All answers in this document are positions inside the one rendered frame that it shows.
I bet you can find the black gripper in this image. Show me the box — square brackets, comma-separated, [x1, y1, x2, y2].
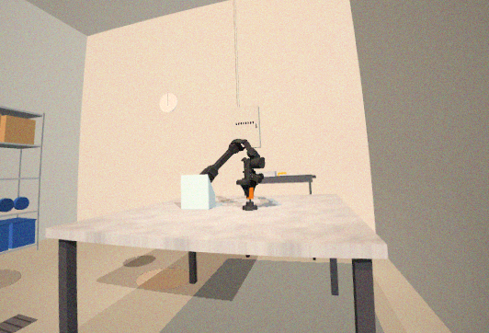
[236, 169, 262, 198]

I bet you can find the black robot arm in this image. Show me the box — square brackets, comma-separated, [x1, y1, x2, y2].
[200, 139, 266, 183]

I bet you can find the orange knob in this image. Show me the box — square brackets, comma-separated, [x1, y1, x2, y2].
[246, 188, 254, 200]

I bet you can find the grey round pedestal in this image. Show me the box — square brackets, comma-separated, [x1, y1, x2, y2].
[243, 200, 257, 211]

